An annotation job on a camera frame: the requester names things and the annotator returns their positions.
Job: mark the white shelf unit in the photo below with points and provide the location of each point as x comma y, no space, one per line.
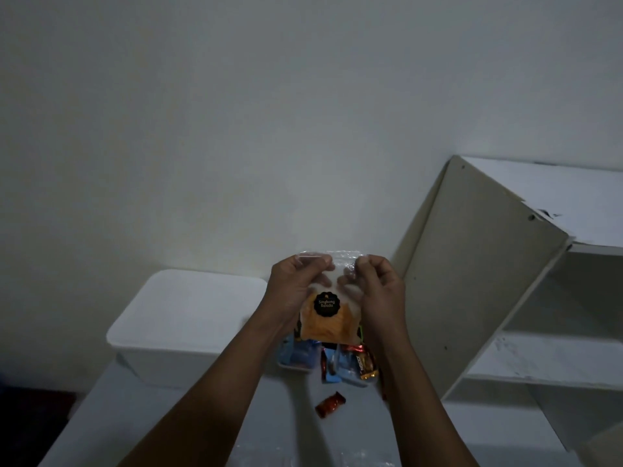
477,277

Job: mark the person's right forearm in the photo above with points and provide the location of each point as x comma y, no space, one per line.
428,408

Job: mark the person's left hand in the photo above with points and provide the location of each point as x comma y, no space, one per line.
287,291

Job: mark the person's left forearm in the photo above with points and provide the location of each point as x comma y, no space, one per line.
204,403

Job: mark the pile of candies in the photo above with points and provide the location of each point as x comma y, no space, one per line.
362,364

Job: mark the clear bag of orange snacks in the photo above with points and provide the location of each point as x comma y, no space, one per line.
331,325

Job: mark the person's right hand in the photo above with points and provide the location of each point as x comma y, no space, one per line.
382,301

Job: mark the red candy wrapper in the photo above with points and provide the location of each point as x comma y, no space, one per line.
330,405

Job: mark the dark red bed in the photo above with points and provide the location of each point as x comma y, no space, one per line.
34,428

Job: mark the white plastic storage bin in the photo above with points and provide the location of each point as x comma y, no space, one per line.
180,311

